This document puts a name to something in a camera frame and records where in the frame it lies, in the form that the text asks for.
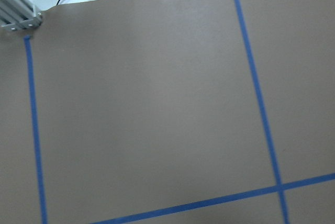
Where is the aluminium frame post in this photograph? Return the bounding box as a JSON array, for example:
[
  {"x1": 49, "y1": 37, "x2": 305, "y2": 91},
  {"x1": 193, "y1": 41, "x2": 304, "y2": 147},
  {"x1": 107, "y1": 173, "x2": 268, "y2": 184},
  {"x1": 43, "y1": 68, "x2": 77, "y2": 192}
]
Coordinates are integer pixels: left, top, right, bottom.
[{"x1": 1, "y1": 0, "x2": 43, "y2": 31}]

